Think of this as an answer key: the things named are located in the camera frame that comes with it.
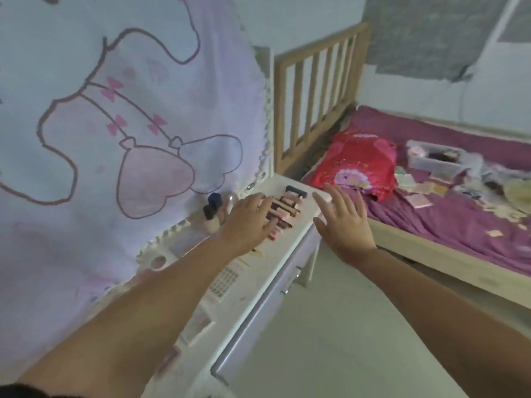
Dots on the person's right hand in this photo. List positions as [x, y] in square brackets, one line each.
[346, 227]

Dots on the person's left hand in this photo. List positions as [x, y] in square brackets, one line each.
[249, 223]

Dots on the white round bottle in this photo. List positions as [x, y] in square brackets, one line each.
[230, 201]

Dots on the glass foundation bottle black cap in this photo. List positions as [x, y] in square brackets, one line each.
[210, 221]

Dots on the thin gold makeup brush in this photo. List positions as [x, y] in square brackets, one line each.
[244, 261]

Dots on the dark square foundation bottle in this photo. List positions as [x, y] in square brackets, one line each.
[213, 200]

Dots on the false eyelash tray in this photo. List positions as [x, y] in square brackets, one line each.
[224, 281]

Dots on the person's left forearm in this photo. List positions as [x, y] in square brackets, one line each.
[132, 319]

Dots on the person's right forearm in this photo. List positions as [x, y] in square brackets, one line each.
[448, 327]

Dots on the person's dark top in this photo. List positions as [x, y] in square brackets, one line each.
[25, 391]

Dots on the white table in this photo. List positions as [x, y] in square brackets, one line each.
[249, 294]

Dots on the pile of paper cards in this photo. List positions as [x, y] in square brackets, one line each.
[419, 198]

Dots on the magenta bed sheet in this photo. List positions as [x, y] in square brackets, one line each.
[456, 219]

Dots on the clear plastic bin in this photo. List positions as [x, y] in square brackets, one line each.
[435, 159]

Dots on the cream yellow cloth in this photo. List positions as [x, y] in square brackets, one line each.
[518, 190]

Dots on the lilac heart print cloth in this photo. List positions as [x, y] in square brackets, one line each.
[103, 120]

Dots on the light wooden bed frame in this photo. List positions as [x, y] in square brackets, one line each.
[315, 78]

